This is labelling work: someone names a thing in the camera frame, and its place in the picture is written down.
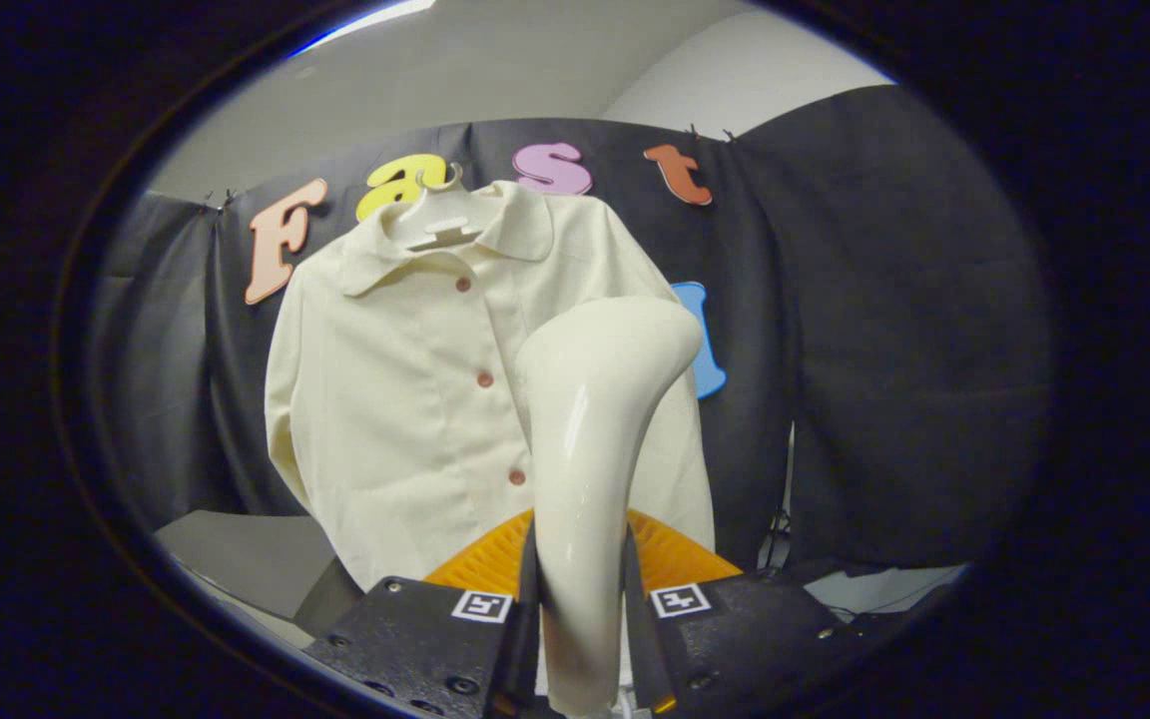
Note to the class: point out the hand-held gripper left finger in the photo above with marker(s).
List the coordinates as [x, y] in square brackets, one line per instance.
[415, 639]

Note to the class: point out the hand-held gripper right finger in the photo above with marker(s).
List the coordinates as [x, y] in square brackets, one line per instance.
[745, 639]

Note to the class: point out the cream button shirt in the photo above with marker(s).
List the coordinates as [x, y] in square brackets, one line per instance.
[405, 399]

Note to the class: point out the white garment steamer head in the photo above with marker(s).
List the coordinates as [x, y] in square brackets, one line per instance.
[585, 449]

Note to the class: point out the white clothes hanger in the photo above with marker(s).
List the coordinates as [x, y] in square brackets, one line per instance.
[440, 225]

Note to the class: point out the grey cabinet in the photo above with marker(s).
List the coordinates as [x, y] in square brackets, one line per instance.
[246, 554]

